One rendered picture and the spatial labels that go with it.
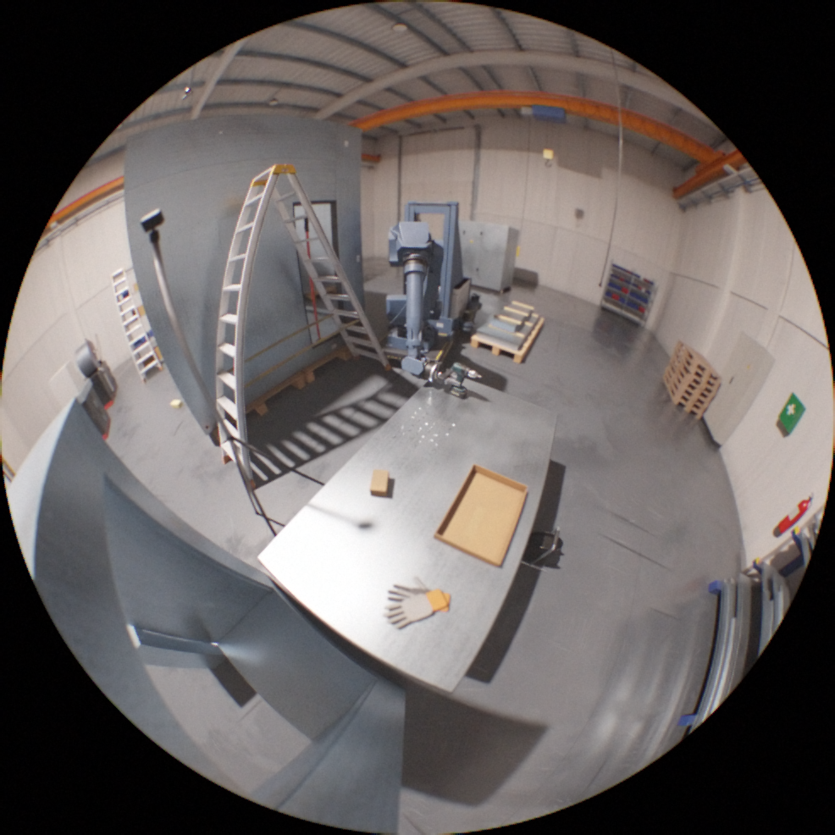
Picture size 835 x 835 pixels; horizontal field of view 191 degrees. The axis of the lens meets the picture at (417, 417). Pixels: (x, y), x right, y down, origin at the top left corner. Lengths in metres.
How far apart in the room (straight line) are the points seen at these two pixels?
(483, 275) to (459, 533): 7.42
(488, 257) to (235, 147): 6.76
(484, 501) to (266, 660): 1.60
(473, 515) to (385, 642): 0.67
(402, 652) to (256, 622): 1.06
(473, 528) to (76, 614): 1.25
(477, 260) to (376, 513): 7.49
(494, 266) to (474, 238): 1.03
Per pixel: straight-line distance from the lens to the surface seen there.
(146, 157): 2.78
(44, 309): 11.98
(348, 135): 3.62
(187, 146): 2.81
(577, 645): 2.06
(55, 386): 5.74
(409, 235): 2.02
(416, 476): 1.25
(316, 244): 7.25
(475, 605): 1.07
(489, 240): 7.82
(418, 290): 1.88
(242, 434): 2.07
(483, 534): 1.14
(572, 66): 8.89
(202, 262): 2.55
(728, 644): 3.28
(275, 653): 1.78
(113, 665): 0.51
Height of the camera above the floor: 1.69
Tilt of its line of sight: 43 degrees down
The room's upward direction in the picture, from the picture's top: 2 degrees clockwise
